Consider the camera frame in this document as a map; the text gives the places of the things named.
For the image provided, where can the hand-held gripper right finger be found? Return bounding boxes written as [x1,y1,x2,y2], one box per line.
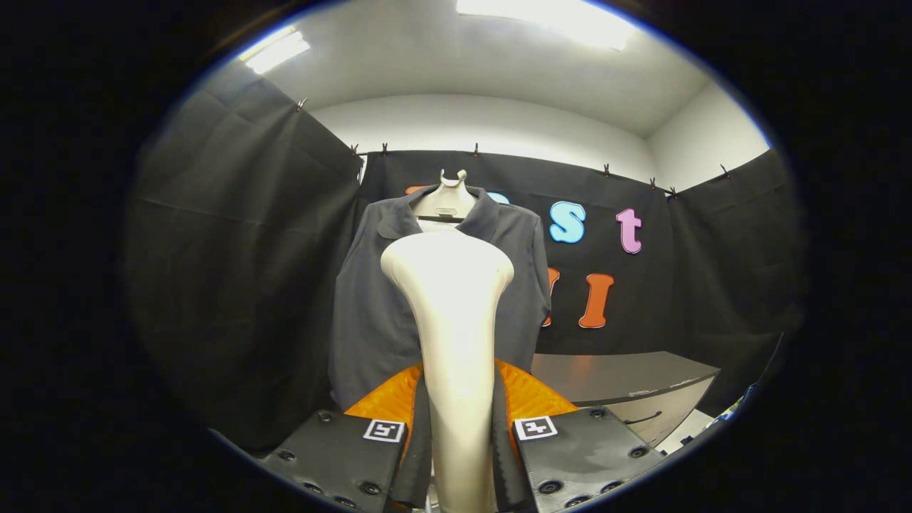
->
[492,356,667,512]

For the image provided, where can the white clothes hanger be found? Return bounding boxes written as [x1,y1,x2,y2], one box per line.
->
[412,169,477,223]

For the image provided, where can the small ceiling light panel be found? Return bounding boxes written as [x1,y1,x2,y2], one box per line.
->
[239,27,312,76]

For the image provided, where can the dark grey button shirt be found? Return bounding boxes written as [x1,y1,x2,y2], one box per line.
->
[328,184,553,413]

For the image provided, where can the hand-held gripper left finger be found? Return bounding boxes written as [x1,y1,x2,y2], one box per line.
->
[260,360,433,513]

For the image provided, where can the large ceiling light panel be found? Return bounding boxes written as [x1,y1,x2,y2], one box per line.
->
[456,0,638,52]

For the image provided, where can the colourful clutter items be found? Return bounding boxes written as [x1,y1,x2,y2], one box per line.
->
[684,385,756,442]

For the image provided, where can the cream white garment steamer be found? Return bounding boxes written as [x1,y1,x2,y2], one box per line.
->
[380,229,515,513]

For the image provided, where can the grey drawer cabinet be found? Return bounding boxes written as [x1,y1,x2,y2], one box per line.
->
[531,351,722,450]

